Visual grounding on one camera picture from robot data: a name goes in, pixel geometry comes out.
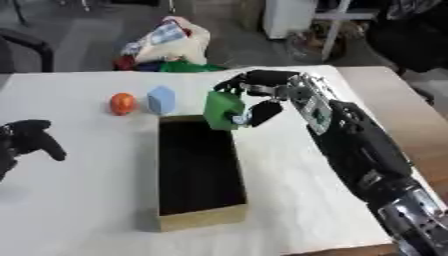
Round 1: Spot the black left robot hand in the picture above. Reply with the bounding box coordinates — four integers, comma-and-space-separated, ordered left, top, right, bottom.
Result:
0, 119, 69, 183

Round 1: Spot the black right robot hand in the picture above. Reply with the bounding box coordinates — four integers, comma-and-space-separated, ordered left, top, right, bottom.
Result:
211, 69, 303, 128

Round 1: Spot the green block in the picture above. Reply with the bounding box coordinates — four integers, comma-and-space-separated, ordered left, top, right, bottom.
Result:
201, 90, 249, 131

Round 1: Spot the tan cardboard box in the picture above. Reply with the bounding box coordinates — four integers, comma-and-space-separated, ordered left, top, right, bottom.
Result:
155, 114, 251, 233

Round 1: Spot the white cabinet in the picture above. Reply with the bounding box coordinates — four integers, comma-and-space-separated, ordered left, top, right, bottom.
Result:
260, 0, 321, 41

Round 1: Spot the white bag with clothes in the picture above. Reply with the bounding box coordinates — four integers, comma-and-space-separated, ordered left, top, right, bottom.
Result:
112, 15, 228, 73

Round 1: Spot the orange toy fruit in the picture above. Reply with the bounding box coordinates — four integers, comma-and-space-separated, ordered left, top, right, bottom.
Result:
108, 92, 139, 117

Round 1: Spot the light blue hexagonal block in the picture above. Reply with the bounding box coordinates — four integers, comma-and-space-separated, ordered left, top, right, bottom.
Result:
145, 85, 177, 116

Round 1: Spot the black office chair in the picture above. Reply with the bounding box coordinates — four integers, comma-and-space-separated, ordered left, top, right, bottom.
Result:
365, 0, 448, 75

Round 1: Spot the white table leg frame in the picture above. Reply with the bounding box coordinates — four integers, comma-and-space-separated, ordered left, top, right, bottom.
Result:
313, 0, 382, 62

